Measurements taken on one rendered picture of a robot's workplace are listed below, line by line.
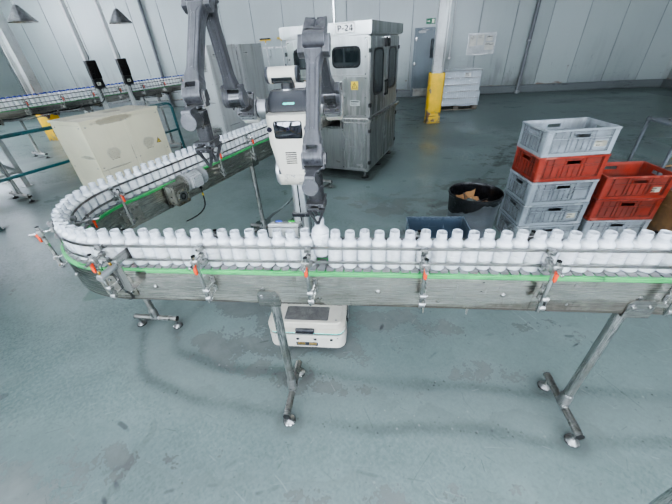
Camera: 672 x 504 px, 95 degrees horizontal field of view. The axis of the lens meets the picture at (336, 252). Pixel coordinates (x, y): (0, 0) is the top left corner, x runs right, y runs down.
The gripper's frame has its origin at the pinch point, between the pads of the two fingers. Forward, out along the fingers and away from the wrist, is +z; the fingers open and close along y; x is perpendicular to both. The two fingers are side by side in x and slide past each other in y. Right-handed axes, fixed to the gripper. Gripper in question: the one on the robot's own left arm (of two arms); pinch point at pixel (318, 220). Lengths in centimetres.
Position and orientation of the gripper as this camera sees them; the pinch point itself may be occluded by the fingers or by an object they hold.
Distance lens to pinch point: 120.8
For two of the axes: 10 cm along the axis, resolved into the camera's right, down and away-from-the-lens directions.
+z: 0.4, 8.3, 5.5
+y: 1.0, -5.5, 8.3
